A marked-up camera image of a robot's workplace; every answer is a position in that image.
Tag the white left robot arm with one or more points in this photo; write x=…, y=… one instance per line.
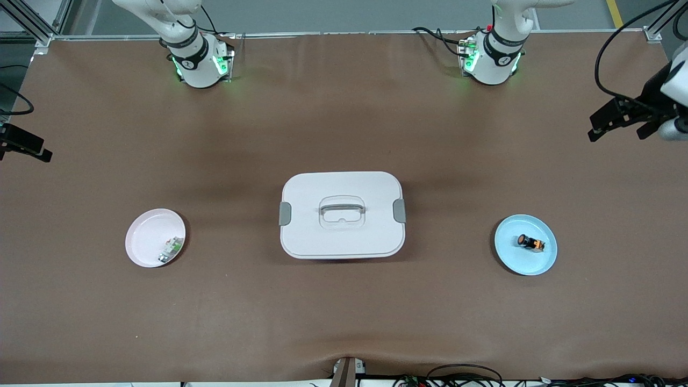
x=494, y=64

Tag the brown table mat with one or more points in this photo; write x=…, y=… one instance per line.
x=344, y=322

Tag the white lidded storage box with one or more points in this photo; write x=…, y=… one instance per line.
x=344, y=236

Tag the silver table edge rail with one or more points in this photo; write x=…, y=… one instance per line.
x=322, y=33

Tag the orange black push-button switch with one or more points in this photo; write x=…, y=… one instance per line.
x=532, y=243

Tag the metal bracket post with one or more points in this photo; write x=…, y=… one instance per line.
x=346, y=373

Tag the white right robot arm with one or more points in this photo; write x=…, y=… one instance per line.
x=196, y=70

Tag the light blue round plate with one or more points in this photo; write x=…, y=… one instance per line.
x=516, y=260

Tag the aluminium frame profile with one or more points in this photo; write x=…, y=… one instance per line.
x=37, y=27

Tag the pink round plate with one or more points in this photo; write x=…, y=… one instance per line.
x=148, y=231

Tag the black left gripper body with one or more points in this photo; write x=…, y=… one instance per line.
x=651, y=92

